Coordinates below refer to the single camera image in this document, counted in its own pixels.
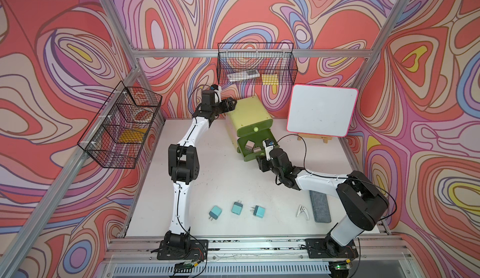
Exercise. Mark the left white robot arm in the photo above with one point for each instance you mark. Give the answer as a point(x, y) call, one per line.
point(184, 164)

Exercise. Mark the teal plug three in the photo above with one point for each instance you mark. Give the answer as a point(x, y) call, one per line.
point(258, 211)

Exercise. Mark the pink plug one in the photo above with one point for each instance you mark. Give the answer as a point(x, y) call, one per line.
point(250, 145)

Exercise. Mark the grey box in back basket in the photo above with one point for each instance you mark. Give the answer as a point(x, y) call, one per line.
point(245, 75)

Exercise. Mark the wooden easel stand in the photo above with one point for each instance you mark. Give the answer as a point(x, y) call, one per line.
point(325, 138)

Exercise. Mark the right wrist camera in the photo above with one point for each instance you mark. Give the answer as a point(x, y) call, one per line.
point(268, 146)

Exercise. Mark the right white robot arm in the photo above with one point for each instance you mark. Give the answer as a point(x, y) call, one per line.
point(363, 202)

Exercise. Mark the black wire basket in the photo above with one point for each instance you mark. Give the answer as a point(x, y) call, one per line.
point(127, 107)
point(266, 57)

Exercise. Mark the teal plug one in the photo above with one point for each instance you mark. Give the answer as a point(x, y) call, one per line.
point(215, 213)

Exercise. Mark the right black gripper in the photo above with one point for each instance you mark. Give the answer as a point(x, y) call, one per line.
point(262, 162)

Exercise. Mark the yellow green drawer cabinet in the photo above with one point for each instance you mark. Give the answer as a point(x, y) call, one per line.
point(249, 116)

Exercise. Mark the grey felt eraser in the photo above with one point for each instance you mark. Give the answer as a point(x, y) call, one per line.
point(320, 207)

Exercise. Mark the yellow item in left basket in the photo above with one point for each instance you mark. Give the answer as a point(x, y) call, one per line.
point(132, 136)

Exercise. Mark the yellow sponge in back basket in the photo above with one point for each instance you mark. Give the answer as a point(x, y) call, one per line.
point(270, 80)

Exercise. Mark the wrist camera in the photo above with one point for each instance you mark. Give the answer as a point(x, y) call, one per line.
point(268, 146)
point(217, 90)

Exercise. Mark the back black wire basket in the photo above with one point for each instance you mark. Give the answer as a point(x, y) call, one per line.
point(266, 57)

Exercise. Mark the small white clip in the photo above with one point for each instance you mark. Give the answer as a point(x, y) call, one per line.
point(302, 210)

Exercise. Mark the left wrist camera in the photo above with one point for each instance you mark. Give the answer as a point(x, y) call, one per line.
point(217, 90)

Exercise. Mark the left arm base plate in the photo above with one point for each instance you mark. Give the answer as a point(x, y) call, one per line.
point(197, 250)

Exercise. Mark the teal plug two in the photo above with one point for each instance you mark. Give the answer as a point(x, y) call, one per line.
point(237, 208)

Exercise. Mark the left black wire basket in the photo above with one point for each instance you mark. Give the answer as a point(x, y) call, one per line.
point(127, 107)

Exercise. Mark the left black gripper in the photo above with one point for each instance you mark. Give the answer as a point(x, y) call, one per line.
point(229, 107)

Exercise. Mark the pink framed whiteboard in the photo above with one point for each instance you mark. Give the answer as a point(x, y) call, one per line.
point(321, 110)

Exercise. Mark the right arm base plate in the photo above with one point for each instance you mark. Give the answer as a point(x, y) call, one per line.
point(327, 248)

